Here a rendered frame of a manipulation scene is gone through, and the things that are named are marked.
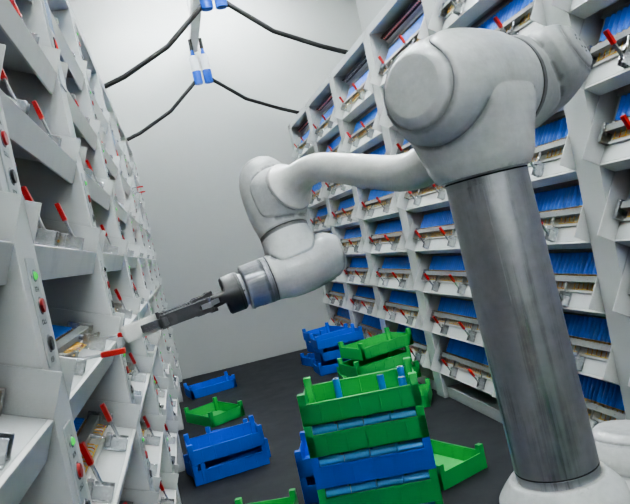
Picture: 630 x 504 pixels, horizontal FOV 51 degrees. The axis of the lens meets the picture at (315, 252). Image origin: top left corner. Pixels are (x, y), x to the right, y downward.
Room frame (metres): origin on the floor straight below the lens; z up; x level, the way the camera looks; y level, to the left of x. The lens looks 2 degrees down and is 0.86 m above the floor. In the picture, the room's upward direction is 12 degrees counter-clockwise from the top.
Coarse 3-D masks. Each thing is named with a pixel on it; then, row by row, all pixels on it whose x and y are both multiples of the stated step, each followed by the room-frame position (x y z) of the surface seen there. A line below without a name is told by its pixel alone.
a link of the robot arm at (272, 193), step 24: (264, 168) 1.30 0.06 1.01; (288, 168) 1.25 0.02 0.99; (312, 168) 1.20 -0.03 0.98; (336, 168) 1.15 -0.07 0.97; (360, 168) 1.11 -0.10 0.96; (384, 168) 1.07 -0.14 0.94; (408, 168) 1.04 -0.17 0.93; (240, 192) 1.33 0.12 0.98; (264, 192) 1.26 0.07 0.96; (288, 192) 1.25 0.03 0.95; (264, 216) 1.27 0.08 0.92; (288, 216) 1.27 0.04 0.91
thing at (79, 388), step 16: (64, 320) 1.34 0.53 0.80; (80, 320) 1.35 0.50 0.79; (96, 320) 1.36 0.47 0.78; (112, 320) 1.36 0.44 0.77; (80, 352) 1.14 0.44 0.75; (96, 352) 1.17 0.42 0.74; (64, 368) 0.77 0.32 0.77; (96, 368) 1.04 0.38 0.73; (80, 384) 0.87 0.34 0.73; (96, 384) 1.08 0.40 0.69; (80, 400) 0.89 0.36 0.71
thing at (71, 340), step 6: (78, 330) 1.25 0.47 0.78; (84, 330) 1.26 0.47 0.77; (66, 336) 1.14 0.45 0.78; (72, 336) 1.15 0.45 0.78; (78, 336) 1.19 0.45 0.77; (60, 342) 1.06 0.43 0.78; (66, 342) 1.07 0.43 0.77; (72, 342) 1.13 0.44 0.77; (78, 342) 1.17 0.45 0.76; (60, 348) 1.01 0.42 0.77; (66, 348) 1.07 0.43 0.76; (72, 348) 1.09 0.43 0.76; (78, 348) 1.11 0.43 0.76
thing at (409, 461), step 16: (336, 464) 1.60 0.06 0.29; (352, 464) 1.60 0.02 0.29; (368, 464) 1.60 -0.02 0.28; (384, 464) 1.59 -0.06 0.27; (400, 464) 1.59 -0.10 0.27; (416, 464) 1.59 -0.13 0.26; (432, 464) 1.59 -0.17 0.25; (320, 480) 1.61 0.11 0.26; (336, 480) 1.60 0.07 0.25; (352, 480) 1.60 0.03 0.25; (368, 480) 1.60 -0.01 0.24
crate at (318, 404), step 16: (304, 384) 1.79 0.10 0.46; (320, 384) 1.80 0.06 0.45; (352, 384) 1.79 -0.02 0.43; (368, 384) 1.79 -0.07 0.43; (416, 384) 1.59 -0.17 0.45; (304, 400) 1.61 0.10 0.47; (320, 400) 1.80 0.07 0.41; (336, 400) 1.60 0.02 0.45; (352, 400) 1.60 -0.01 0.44; (368, 400) 1.59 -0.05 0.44; (384, 400) 1.59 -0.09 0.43; (400, 400) 1.59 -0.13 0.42; (416, 400) 1.59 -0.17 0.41; (304, 416) 1.61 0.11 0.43; (320, 416) 1.60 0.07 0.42; (336, 416) 1.60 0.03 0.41; (352, 416) 1.60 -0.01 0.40
